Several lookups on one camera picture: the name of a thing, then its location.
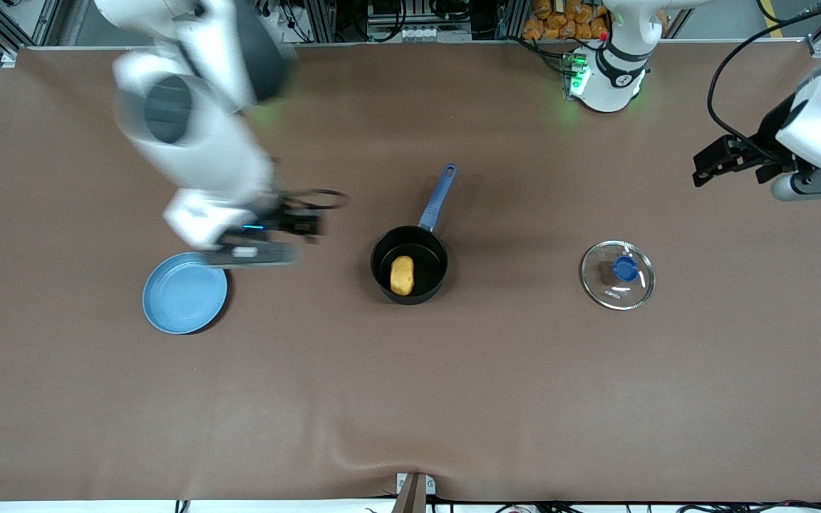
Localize small electronics box at base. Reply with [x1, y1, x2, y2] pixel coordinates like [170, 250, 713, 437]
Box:
[562, 51, 584, 99]

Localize black box device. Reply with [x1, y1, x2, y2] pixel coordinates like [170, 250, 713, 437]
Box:
[368, 0, 418, 21]

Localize orange snack bag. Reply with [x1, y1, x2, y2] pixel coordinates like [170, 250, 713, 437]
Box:
[522, 0, 670, 41]

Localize glass lid with blue knob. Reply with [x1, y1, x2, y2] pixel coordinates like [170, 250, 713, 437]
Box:
[579, 240, 657, 311]

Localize brown post with white clamp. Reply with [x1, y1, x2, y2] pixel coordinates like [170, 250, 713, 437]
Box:
[395, 472, 438, 513]

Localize blue round plate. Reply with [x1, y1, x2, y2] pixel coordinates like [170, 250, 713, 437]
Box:
[142, 252, 229, 336]

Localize black cable bundle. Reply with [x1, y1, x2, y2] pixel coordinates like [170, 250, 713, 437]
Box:
[496, 501, 821, 513]

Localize black saucepan with blue handle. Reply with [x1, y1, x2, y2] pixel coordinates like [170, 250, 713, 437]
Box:
[370, 163, 459, 306]

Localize aluminium frame post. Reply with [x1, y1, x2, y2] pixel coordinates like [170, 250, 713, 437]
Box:
[500, 0, 531, 41]
[304, 0, 338, 43]

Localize brown table cover cloth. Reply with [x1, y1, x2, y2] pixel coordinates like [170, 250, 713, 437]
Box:
[0, 41, 821, 503]

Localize white power strip black plugs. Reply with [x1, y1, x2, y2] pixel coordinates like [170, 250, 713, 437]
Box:
[254, 0, 302, 31]

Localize yellow potato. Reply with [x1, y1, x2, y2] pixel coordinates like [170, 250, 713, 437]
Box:
[390, 254, 416, 296]

